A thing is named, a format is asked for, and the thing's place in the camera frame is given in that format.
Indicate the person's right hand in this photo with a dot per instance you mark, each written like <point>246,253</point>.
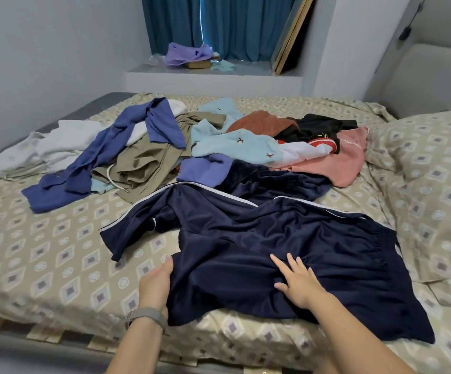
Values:
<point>299,282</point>

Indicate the person's left hand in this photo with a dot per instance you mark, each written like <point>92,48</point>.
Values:
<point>157,288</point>

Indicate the navy striped track pants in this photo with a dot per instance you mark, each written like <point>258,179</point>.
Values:
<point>288,245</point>

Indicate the navy velvet garment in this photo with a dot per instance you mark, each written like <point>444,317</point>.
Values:
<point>280,183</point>

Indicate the bed with patterned beige sheet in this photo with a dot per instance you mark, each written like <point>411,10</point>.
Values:
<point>46,261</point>

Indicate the light blue fleece pajama pants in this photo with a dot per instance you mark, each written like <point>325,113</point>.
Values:
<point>102,185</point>

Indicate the olive green trousers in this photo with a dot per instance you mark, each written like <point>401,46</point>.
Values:
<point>147,163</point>

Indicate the pink shirt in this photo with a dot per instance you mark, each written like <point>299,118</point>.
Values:
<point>342,163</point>

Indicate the light blue fleece garment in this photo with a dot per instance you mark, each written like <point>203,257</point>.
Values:
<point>237,144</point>

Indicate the black garment yellow print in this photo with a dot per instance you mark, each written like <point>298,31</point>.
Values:
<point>319,124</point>

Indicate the rust brown garment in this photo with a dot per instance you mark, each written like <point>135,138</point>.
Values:
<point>260,123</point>

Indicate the white red-striped zip jacket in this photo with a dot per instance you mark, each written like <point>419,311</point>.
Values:
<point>46,144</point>

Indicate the person's right forearm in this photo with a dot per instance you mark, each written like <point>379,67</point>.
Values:
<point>350,342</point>

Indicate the person's left forearm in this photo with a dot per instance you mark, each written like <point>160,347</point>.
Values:
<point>136,350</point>

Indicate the grey band wristwatch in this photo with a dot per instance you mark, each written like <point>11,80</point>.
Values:
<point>146,315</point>

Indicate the patterned beige pillow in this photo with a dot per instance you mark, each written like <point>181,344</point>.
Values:
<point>436,183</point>

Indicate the small wooden box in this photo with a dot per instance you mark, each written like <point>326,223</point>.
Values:
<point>200,65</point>

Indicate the teal small item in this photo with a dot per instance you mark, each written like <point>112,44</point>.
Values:
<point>221,65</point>

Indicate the purple cloth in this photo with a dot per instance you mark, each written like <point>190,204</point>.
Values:
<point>186,52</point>

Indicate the leaning wooden picture frames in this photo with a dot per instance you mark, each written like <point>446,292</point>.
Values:
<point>292,35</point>

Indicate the grey upholstered headboard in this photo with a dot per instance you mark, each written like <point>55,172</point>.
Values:
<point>436,74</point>

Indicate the blue curtain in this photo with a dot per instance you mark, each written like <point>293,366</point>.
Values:
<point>233,23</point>

